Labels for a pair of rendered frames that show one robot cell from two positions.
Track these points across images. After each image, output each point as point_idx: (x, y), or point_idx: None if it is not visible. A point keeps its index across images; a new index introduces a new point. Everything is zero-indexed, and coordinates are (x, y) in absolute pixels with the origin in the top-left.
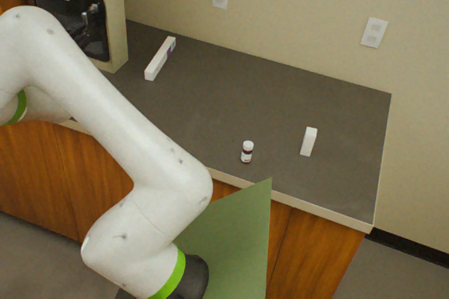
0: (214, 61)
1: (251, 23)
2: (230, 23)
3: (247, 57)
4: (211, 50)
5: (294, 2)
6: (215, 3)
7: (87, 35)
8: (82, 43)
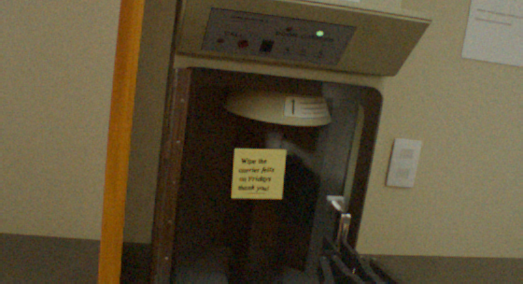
0: (431, 277)
1: (450, 203)
2: (414, 211)
3: (458, 261)
4: (402, 263)
5: (516, 155)
6: (394, 180)
7: (375, 260)
8: (393, 275)
